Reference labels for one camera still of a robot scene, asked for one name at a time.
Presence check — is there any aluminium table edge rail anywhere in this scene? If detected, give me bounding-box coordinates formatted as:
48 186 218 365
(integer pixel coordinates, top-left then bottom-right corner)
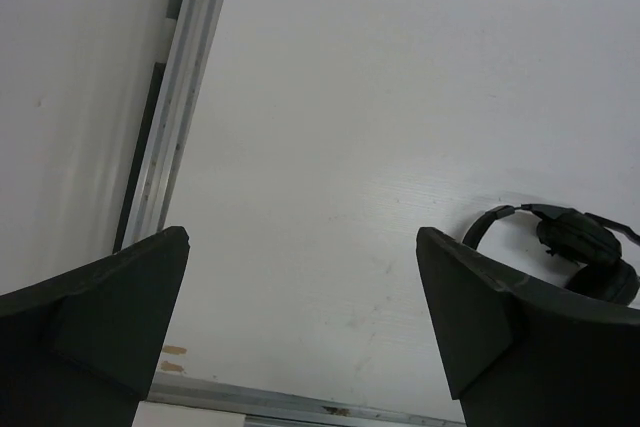
113 0 224 252

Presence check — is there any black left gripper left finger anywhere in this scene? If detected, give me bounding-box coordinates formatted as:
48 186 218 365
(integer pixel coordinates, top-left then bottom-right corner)
1 227 190 426

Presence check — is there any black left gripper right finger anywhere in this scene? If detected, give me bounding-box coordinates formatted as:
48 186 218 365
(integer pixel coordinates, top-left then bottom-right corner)
416 227 639 426

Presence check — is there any aluminium front table rail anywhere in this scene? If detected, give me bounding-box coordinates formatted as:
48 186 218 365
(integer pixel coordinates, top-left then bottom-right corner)
147 372 457 427

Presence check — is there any black over-ear headphones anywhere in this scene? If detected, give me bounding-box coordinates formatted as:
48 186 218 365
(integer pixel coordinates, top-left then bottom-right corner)
462 203 639 306

